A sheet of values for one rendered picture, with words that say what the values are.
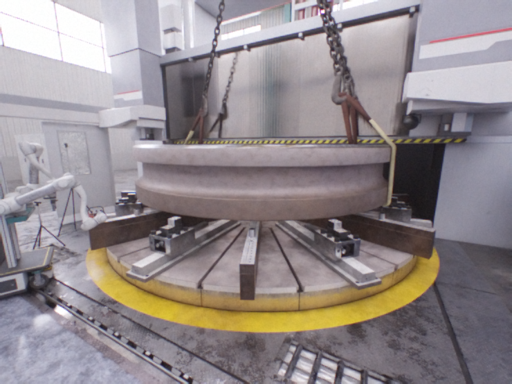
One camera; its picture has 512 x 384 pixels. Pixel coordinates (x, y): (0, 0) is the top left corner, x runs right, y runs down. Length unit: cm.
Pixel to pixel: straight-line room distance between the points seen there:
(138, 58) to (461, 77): 597
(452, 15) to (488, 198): 307
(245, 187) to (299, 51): 383
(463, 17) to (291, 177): 275
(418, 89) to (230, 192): 254
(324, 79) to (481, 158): 316
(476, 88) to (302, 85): 324
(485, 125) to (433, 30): 149
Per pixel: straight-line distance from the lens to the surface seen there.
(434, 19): 421
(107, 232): 405
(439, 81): 359
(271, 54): 626
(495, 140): 568
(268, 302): 278
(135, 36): 685
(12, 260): 414
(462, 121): 439
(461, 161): 558
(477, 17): 424
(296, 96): 579
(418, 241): 383
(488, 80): 366
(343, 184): 340
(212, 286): 274
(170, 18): 840
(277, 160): 279
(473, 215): 578
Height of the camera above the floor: 176
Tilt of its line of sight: 11 degrees down
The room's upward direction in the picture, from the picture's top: straight up
